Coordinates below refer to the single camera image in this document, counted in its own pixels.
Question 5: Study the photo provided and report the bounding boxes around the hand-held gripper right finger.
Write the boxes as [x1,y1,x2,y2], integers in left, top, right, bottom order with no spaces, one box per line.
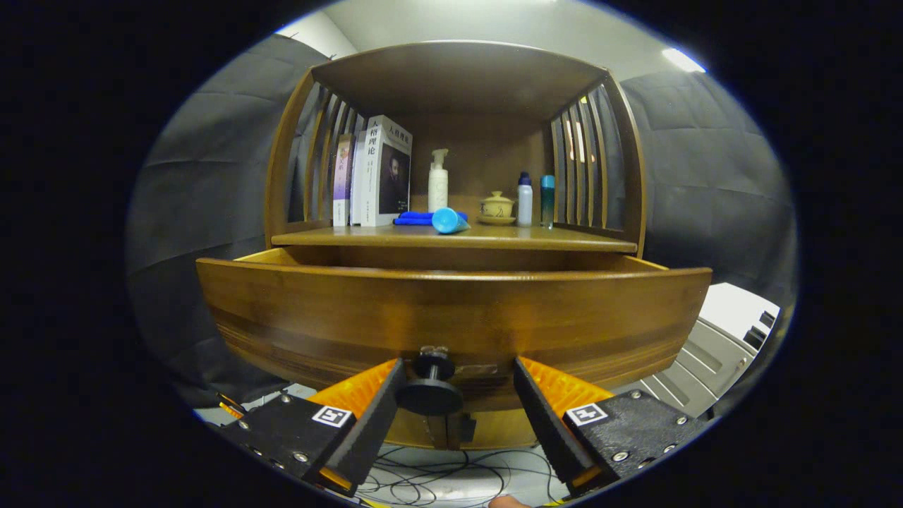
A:
[513,355,710,496]

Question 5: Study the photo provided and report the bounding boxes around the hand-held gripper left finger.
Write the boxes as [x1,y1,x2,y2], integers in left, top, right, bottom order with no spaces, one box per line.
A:
[220,356,408,498]

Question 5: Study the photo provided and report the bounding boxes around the black round drawer knob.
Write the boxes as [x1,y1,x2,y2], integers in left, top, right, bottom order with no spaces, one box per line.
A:
[395,351,465,417]

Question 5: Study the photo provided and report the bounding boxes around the brown wooden drawer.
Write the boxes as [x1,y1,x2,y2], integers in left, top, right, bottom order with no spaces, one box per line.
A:
[195,247,713,413]

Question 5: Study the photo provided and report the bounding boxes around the white and blue tube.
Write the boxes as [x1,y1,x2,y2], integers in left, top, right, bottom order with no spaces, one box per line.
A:
[431,207,471,235]

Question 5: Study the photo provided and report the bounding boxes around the wooden countertop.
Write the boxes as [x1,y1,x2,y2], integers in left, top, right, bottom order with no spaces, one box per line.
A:
[272,220,639,253]

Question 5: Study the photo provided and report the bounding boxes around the white drawer unit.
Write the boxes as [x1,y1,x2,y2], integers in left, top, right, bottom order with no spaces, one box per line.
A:
[628,282,782,418]

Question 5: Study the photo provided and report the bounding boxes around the brown wooden cabinet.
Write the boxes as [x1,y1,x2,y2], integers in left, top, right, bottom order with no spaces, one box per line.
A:
[265,40,648,452]

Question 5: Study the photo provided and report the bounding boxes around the folded blue cloth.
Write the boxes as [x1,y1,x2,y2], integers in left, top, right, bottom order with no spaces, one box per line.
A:
[393,210,468,226]

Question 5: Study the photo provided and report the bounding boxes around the white bottle with blue cap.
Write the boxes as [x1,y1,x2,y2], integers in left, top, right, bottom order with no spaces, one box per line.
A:
[517,171,534,227]

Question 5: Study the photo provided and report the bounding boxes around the yellow lidded teacup with saucer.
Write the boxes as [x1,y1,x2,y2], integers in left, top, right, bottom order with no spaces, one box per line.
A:
[478,190,517,226]

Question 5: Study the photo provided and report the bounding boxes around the thin white book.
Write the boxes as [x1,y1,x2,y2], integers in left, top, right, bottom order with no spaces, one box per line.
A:
[350,129,368,227]

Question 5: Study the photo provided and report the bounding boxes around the white pump bottle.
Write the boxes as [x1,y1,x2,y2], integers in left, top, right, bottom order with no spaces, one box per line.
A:
[428,148,449,213]

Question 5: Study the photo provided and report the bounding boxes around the white book with portrait cover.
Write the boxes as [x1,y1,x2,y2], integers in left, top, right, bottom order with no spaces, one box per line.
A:
[363,114,413,228]

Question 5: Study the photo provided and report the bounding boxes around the purple book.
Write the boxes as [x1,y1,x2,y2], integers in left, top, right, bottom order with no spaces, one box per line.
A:
[332,134,355,227]

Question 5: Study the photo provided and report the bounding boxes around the small ceiling light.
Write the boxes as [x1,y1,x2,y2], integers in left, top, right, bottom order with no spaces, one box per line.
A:
[662,47,708,74]

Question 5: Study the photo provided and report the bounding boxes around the black floor cables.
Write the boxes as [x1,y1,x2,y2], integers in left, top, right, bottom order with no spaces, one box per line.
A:
[356,443,565,508]

